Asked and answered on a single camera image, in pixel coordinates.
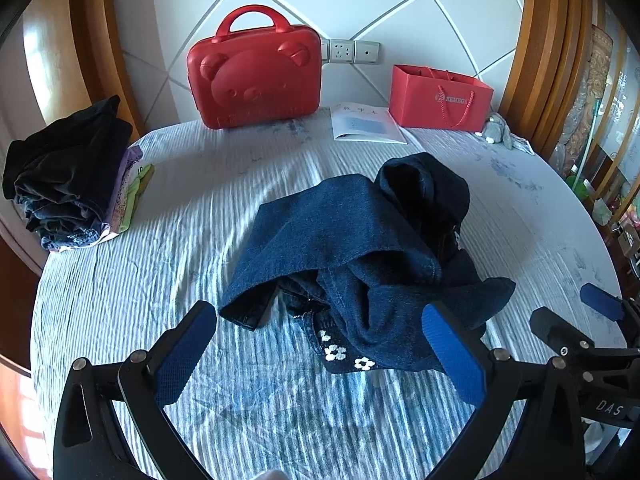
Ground red paper gift bag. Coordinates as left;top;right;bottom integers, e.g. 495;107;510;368
389;64;494;130

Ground light blue striped bed sheet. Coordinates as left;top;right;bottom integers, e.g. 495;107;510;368
30;105;623;480

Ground grey plush toy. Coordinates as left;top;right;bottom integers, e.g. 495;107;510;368
475;112;516;150

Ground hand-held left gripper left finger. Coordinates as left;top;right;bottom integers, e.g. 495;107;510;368
52;301;218;480

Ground dark blue jeans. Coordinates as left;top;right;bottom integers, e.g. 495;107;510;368
218;152;517;375

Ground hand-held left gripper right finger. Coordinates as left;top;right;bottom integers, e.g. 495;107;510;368
421;301;586;480

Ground red bear-face suitcase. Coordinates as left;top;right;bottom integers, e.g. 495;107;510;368
186;5;323;131

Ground white booklet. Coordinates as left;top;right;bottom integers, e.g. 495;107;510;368
330;103;408;145

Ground stack of dark folded clothes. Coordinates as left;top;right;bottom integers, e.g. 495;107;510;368
2;96;133;252

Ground wooden headboard side panel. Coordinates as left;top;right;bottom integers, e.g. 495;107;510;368
500;0;598;161
70;0;146;138

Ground purple and green folded cloth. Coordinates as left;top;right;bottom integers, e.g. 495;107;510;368
102;146;155;235

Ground white wall socket panel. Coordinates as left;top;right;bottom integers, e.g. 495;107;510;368
320;37;381;65

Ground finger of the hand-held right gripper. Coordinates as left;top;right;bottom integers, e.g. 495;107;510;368
580;282;640;323
531;306;596;361

